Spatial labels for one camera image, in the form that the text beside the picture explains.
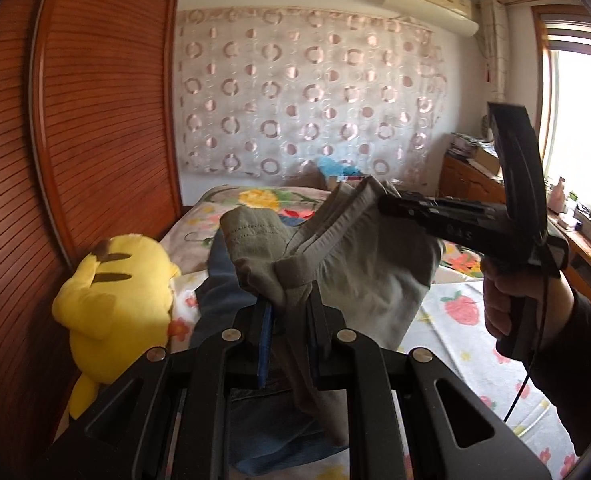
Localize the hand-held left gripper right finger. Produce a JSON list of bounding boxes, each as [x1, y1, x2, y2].
[[305, 286, 551, 480]]

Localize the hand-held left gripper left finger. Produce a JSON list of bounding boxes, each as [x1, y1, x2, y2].
[[45, 301, 276, 480]]

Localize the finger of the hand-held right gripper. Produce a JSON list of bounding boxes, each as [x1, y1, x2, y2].
[[378, 191, 500, 222], [418, 217, 507, 262]]

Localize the grey-green polo shirt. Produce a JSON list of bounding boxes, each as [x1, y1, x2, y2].
[[220, 176, 446, 448]]

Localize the person's right forearm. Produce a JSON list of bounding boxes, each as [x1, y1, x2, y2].
[[525, 285, 591, 461]]

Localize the person's right hand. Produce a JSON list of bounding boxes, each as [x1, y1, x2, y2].
[[483, 261, 577, 341]]

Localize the large cardboard box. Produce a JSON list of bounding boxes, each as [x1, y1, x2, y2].
[[469, 144, 502, 177]]

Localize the pale pink bottle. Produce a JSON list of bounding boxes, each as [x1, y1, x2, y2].
[[548, 177, 567, 214]]

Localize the long wooden cabinet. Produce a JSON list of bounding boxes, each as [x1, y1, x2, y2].
[[438, 152, 591, 311]]

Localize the stack of books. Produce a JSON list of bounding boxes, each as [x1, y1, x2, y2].
[[448, 132, 482, 159]]

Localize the folded blue jeans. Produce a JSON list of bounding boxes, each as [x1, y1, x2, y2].
[[189, 232, 350, 463]]

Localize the window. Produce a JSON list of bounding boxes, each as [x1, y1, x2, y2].
[[530, 5, 591, 226]]

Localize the patterned window curtain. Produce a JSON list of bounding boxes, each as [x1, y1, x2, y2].
[[478, 0, 511, 103]]

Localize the white floral blanket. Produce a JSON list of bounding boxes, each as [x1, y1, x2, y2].
[[165, 237, 583, 480]]

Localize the pink floral bed sheet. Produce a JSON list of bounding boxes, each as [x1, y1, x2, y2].
[[168, 185, 336, 276]]

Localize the yellow plush toy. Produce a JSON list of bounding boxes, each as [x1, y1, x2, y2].
[[52, 232, 183, 421]]

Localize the white air conditioner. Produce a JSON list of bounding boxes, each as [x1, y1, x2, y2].
[[381, 0, 480, 37]]

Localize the black cable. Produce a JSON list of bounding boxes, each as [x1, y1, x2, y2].
[[503, 230, 559, 426]]

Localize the circle-patterned wall curtain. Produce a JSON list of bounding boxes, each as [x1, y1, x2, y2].
[[175, 5, 449, 186]]

